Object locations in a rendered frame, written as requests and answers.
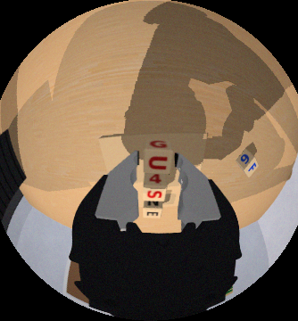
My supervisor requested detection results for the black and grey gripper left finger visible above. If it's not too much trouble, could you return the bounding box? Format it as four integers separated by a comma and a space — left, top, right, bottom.
69, 150, 139, 263

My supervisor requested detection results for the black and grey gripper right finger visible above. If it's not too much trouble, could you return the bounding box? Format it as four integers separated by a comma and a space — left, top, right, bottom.
174, 152, 242, 259

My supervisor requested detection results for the beige letter block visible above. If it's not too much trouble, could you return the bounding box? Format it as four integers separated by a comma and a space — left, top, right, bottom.
143, 201, 163, 218
143, 173, 168, 202
144, 139, 174, 174
236, 149, 259, 177

